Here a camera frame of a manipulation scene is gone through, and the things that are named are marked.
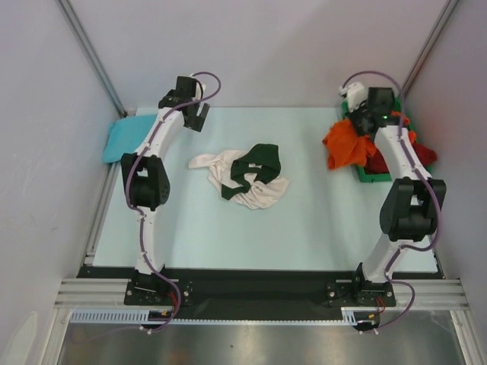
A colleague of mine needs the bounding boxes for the right aluminium corner post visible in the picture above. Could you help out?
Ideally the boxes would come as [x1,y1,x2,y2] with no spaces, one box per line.
[402,0,462,97]

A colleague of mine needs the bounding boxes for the orange t-shirt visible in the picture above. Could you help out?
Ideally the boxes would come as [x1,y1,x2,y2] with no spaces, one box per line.
[322,110,414,170]

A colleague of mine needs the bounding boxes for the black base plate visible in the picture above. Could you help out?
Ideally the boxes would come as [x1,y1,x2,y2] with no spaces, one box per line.
[326,281,396,307]
[123,280,193,306]

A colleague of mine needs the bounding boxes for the right aluminium side rail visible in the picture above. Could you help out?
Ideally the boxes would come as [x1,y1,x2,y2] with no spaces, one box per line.
[428,233,445,279]

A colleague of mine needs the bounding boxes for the folded teal t-shirt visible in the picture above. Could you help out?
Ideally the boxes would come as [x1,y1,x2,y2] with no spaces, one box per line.
[102,114,156,164]

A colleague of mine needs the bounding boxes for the aluminium side rail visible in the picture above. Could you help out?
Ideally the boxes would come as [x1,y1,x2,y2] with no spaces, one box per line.
[428,233,445,279]
[81,163,119,265]

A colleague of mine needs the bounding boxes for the green plastic bin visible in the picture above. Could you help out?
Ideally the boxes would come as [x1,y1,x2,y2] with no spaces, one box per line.
[355,116,434,183]

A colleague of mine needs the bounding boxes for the left aluminium corner post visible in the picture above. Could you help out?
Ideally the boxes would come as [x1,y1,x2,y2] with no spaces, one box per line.
[55,0,128,118]

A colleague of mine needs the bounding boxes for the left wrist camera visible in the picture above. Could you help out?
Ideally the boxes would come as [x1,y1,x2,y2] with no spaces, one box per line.
[195,78,205,100]

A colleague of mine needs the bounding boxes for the white and green t-shirt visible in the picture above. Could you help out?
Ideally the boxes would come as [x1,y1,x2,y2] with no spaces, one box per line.
[188,144,289,210]

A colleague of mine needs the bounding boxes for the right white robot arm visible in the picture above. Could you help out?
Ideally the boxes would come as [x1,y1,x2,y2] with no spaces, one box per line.
[342,82,446,305]

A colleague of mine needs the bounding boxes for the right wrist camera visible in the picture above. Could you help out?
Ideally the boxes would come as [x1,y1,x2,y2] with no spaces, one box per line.
[339,82,368,113]

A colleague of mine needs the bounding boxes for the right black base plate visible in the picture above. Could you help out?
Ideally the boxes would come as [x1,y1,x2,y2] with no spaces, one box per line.
[326,281,396,307]

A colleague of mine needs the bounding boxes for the aluminium front rail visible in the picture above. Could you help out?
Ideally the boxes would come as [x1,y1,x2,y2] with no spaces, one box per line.
[54,278,469,310]

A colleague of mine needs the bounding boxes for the slotted cable duct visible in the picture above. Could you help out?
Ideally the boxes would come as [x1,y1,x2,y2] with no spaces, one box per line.
[70,306,381,325]

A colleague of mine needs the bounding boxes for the aluminium corner post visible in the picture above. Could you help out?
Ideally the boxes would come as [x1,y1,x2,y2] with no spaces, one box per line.
[55,0,128,118]
[402,0,462,97]

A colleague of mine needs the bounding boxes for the red t-shirt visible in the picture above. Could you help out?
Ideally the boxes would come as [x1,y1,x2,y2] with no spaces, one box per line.
[364,142,438,175]

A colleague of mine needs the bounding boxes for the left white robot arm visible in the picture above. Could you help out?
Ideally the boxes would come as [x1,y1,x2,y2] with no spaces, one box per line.
[120,72,210,304]

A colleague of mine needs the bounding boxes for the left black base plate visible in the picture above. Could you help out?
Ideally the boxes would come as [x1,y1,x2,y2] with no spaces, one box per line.
[123,280,193,306]

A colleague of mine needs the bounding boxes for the left aluminium side rail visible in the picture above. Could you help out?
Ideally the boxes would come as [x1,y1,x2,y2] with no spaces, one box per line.
[81,163,119,265]

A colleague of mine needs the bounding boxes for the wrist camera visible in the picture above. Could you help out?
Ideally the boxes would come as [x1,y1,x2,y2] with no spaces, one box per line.
[339,82,368,113]
[195,78,205,100]

